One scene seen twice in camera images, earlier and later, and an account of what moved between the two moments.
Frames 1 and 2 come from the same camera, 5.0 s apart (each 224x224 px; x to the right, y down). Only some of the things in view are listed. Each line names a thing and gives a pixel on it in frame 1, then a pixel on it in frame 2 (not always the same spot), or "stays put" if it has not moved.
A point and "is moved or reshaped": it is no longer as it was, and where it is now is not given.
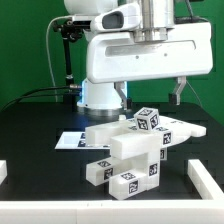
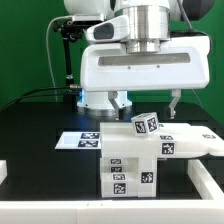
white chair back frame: (172, 132) is moved or reshaped
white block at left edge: (3, 170) stays put
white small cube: (147, 118) is moved or reshaped
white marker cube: (128, 184) is moved or reshaped
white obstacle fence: (209, 209) stays put
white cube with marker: (98, 172) is moved or reshaped
